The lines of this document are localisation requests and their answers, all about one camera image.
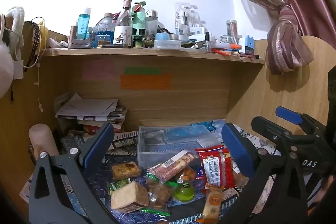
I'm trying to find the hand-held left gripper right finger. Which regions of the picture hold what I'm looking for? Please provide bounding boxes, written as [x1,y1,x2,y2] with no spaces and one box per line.
[221,123,315,224]

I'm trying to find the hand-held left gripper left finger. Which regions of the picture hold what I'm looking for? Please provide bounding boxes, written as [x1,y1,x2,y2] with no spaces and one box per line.
[28,122,116,224]

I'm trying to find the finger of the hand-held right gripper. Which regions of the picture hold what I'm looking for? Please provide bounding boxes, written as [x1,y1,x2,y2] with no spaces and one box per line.
[276,106,317,134]
[251,116,297,147]

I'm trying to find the red snack packet white label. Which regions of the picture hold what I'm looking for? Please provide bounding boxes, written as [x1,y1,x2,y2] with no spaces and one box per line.
[196,145,236,189]

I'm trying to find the brown clear snack packet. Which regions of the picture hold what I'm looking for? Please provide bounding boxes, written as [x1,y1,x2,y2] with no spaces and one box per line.
[234,172,250,188]

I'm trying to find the nut brittle snack packet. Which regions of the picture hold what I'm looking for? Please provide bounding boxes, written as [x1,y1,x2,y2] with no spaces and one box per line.
[111,162,142,180]

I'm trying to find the small orange snack packet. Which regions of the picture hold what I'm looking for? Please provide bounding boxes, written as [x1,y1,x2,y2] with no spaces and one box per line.
[181,166,198,184]

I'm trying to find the square cake green wrapper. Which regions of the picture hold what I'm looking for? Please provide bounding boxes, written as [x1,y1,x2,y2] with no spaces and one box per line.
[109,179,150,214]

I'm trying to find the orange pastry packet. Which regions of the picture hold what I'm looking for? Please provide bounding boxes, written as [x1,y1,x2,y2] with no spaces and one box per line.
[197,185,224,223]

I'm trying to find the long pink snack packet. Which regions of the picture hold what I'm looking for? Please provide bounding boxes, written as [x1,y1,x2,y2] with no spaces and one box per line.
[149,150,200,183]

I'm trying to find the clear plastic storage box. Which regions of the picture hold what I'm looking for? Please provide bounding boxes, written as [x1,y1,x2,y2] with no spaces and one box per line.
[136,124,227,170]

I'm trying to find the green jelly cup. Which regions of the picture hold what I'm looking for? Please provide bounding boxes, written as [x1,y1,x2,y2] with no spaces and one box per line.
[173,183,195,201]

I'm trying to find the small brown snack packet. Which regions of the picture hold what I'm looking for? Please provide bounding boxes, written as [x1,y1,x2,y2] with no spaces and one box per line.
[139,193,171,215]

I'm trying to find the white floral cloth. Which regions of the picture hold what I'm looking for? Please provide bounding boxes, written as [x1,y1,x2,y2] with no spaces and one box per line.
[236,126,282,157]

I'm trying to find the blue patterned blanket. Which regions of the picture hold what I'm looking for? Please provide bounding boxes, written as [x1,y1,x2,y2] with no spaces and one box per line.
[59,119,282,224]

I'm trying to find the beige cylinder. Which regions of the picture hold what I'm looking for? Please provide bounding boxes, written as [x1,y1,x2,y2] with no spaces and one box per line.
[28,123,60,162]

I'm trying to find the wooden desk shelf unit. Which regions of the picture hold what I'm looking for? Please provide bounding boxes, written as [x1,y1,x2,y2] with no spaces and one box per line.
[0,27,336,188]

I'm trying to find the pink sticky note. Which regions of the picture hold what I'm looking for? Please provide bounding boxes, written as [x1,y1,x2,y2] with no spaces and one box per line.
[82,60,116,80]

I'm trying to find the orange sticky note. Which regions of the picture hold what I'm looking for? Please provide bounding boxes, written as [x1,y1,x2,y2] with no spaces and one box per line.
[120,74,173,90]

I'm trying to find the blue pencil sharpener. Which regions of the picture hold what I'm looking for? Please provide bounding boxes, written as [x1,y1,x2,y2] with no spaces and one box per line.
[239,35,255,55]

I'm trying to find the pink curtain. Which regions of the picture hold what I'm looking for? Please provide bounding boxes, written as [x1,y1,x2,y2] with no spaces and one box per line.
[217,0,336,75]

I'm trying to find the green sticky note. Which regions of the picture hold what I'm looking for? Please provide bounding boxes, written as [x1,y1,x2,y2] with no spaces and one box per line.
[124,67,161,75]

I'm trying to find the clear jar pink sticks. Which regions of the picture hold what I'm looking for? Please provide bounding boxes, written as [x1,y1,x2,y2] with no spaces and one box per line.
[226,20,238,44]

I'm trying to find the white power adapter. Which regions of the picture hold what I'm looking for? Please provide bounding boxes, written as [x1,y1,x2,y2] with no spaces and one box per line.
[13,60,24,80]

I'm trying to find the round bottle blue liquid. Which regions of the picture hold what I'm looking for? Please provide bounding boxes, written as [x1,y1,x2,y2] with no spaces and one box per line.
[96,13,116,46]

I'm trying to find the small dark bottles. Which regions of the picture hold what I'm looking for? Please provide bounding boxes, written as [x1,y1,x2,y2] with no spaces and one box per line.
[132,28,146,48]

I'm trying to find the glass bottle illustrated label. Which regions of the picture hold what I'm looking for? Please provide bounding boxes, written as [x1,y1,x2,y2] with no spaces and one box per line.
[113,0,133,47]

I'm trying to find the blue toner bottle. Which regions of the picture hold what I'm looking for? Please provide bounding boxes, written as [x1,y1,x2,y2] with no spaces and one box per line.
[76,7,92,40]

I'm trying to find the white plush toy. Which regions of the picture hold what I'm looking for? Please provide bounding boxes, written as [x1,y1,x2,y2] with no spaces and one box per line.
[0,6,26,99]

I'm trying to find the yellow object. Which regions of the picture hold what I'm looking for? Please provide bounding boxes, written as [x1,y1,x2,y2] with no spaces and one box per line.
[39,26,49,49]

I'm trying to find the blue lidded plastic container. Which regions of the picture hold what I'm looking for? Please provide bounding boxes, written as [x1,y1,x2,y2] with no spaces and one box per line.
[154,33,182,49]

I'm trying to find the brown headband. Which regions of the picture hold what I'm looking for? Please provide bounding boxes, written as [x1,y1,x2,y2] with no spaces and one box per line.
[23,20,42,73]

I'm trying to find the mint green bottle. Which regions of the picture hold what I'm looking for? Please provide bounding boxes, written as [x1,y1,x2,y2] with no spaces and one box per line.
[132,1,147,37]

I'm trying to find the white packaged items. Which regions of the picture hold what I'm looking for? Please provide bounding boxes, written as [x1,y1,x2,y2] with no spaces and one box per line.
[174,2,207,40]

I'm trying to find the clear bottle silver cap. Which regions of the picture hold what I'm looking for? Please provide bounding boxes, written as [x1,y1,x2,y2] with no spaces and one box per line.
[145,10,159,36]

